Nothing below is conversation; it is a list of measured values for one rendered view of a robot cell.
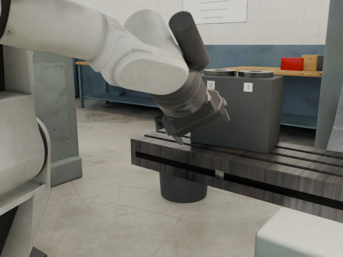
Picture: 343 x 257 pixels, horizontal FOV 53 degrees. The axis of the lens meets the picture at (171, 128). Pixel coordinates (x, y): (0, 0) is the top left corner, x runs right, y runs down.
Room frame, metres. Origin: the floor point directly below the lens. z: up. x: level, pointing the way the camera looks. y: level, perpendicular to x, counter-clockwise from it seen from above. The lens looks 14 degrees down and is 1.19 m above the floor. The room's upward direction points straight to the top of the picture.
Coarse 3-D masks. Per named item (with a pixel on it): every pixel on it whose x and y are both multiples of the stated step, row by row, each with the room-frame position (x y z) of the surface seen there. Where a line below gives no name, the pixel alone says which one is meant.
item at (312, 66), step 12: (288, 60) 4.43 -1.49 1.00; (300, 60) 4.34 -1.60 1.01; (312, 60) 4.34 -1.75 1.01; (276, 72) 4.28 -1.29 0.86; (288, 72) 4.19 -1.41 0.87; (300, 72) 4.10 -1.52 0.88; (312, 72) 4.06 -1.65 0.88; (84, 96) 6.59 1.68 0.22; (96, 96) 6.55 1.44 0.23; (108, 96) 6.55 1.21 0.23; (120, 96) 6.55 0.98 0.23; (132, 96) 6.55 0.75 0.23; (288, 120) 4.40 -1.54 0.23; (300, 120) 4.40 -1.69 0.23; (312, 120) 4.40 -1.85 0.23
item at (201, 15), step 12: (192, 0) 6.02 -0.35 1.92; (204, 0) 5.88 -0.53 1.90; (216, 0) 5.75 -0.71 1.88; (228, 0) 5.62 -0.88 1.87; (240, 0) 5.50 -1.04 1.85; (192, 12) 6.02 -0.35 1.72; (204, 12) 5.88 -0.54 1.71; (216, 12) 5.74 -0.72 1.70; (228, 12) 5.62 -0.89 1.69; (240, 12) 5.49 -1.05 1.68
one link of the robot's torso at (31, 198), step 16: (48, 144) 0.62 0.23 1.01; (48, 160) 0.62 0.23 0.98; (48, 176) 0.62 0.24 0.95; (16, 192) 0.58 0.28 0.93; (32, 192) 0.58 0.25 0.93; (48, 192) 0.63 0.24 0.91; (0, 208) 0.52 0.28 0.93; (16, 208) 0.59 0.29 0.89; (32, 208) 0.59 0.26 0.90; (0, 224) 0.57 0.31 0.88; (16, 224) 0.60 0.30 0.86; (32, 224) 0.59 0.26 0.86; (0, 240) 0.59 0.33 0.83; (16, 240) 0.60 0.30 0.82; (32, 240) 0.59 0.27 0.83; (0, 256) 0.62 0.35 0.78; (16, 256) 0.60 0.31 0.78
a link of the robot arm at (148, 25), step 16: (144, 16) 0.52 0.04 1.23; (160, 16) 0.54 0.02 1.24; (176, 16) 0.49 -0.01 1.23; (144, 32) 0.50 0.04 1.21; (160, 32) 0.50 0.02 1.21; (176, 32) 0.48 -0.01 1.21; (192, 32) 0.49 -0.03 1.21; (176, 48) 0.48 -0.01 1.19; (192, 48) 0.50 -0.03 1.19; (192, 64) 0.53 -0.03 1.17; (192, 80) 0.53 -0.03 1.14; (160, 96) 0.53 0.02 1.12; (176, 96) 0.52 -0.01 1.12
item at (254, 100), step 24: (216, 72) 0.91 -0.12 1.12; (240, 72) 0.89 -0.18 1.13; (264, 72) 0.86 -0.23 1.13; (240, 96) 0.86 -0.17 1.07; (264, 96) 0.83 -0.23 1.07; (216, 120) 0.89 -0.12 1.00; (240, 120) 0.86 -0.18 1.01; (264, 120) 0.83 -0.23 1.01; (216, 144) 0.89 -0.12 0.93; (240, 144) 0.86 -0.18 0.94; (264, 144) 0.83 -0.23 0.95
